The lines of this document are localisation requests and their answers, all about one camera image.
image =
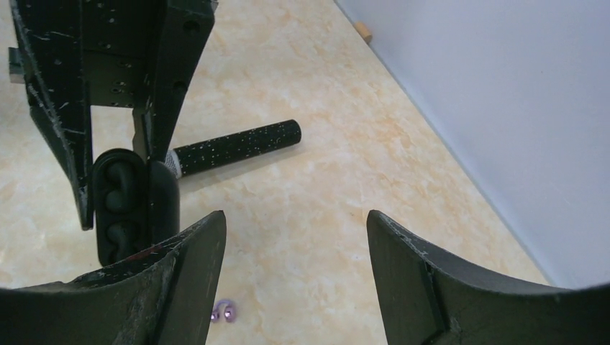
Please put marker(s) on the black earbud charging case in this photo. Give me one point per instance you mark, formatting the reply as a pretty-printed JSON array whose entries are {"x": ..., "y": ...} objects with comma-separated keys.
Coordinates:
[{"x": 157, "y": 209}]

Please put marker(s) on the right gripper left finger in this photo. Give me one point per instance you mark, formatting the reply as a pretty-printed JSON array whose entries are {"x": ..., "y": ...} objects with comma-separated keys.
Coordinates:
[{"x": 161, "y": 295}]

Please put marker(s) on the black earbud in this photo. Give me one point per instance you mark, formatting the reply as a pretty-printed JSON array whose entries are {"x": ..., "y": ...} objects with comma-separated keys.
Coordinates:
[
  {"x": 121, "y": 198},
  {"x": 123, "y": 237}
]

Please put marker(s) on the small wooden cork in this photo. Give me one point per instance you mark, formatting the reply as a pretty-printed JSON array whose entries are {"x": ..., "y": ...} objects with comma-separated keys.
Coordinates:
[{"x": 362, "y": 29}]

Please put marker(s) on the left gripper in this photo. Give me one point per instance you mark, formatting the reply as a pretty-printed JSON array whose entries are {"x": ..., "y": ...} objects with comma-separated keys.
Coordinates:
[{"x": 124, "y": 54}]

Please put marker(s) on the purple earbud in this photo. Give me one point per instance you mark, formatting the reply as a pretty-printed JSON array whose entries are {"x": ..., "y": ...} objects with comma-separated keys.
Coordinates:
[{"x": 224, "y": 310}]

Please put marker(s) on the black microphone grey head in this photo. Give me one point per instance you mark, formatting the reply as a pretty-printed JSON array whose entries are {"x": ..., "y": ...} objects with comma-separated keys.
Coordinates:
[{"x": 221, "y": 151}]

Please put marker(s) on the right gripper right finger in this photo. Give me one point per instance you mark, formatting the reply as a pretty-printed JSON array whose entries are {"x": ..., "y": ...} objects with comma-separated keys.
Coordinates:
[{"x": 428, "y": 295}]

